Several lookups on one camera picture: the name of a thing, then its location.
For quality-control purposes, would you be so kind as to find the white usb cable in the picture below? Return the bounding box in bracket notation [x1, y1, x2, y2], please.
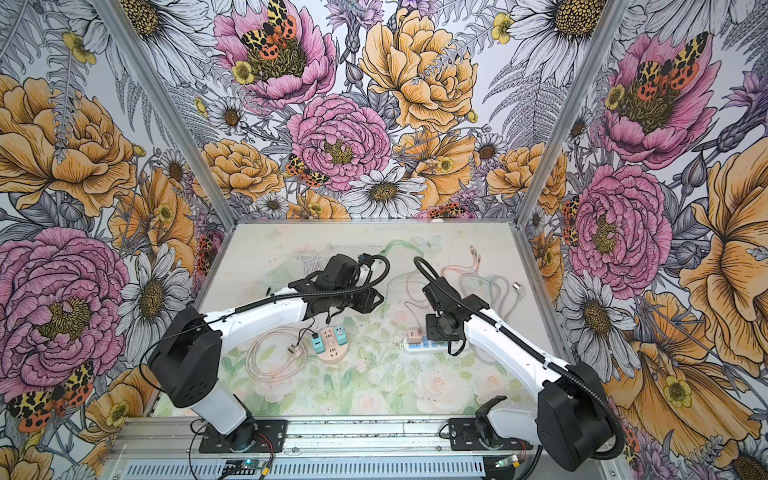
[296, 248, 328, 280]

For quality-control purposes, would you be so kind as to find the teal charger with white cable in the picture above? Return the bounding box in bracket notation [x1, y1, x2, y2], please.
[334, 326, 348, 346]

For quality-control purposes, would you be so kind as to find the teal charger with black cable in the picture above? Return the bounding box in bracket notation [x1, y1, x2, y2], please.
[311, 333, 326, 355]

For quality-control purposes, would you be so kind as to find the pink charger plug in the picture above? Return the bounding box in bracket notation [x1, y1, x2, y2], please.
[405, 328, 423, 345]

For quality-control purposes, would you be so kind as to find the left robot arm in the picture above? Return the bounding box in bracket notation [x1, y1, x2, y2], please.
[144, 274, 386, 452]

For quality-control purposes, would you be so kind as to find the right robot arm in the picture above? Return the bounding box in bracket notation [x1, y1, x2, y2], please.
[423, 277, 626, 472]

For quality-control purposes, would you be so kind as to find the white blue power strip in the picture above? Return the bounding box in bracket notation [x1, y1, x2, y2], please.
[400, 338, 448, 354]

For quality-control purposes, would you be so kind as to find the round pink power socket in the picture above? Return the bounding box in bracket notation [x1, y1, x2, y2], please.
[316, 327, 350, 364]

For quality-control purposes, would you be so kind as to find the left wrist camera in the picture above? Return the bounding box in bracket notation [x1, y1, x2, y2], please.
[320, 254, 362, 290]

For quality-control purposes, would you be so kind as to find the pink multi-head usb cable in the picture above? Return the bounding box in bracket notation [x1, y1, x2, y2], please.
[404, 244, 482, 307]

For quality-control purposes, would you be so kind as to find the green multi-head usb cable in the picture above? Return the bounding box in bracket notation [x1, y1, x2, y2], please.
[380, 238, 427, 313]

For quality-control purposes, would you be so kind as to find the pink socket power cord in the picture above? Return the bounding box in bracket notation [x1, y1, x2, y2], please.
[244, 326, 310, 383]

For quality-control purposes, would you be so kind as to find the white power strip cord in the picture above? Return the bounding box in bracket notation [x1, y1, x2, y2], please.
[461, 272, 528, 319]

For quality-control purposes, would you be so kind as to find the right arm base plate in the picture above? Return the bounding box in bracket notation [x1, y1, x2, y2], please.
[439, 417, 532, 451]

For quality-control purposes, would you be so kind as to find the aluminium front rail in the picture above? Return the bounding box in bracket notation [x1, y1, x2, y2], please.
[110, 413, 622, 460]

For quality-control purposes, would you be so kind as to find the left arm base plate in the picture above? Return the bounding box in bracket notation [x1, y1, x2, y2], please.
[198, 419, 289, 454]

